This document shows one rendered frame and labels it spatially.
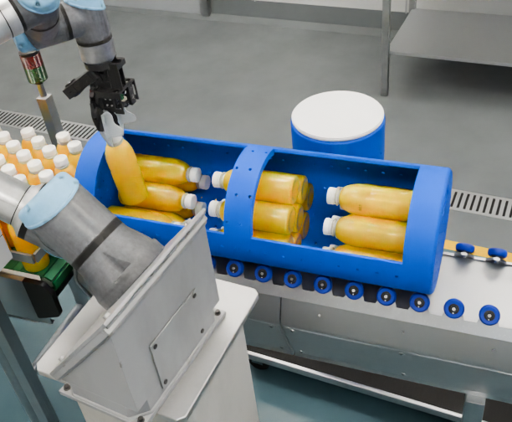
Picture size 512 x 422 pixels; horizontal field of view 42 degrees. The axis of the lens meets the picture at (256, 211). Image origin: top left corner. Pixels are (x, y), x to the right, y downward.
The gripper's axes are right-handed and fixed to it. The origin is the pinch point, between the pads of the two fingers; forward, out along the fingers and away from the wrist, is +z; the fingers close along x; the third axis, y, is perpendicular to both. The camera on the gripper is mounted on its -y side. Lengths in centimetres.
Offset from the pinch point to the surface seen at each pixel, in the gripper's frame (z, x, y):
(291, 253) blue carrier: 20, -8, 45
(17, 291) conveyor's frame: 44, -17, -33
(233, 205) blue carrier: 11.3, -5.3, 31.2
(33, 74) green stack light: 8, 39, -53
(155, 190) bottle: 19.1, 5.1, 4.3
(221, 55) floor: 126, 284, -108
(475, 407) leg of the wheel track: 68, -3, 88
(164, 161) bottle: 13.7, 10.6, 5.3
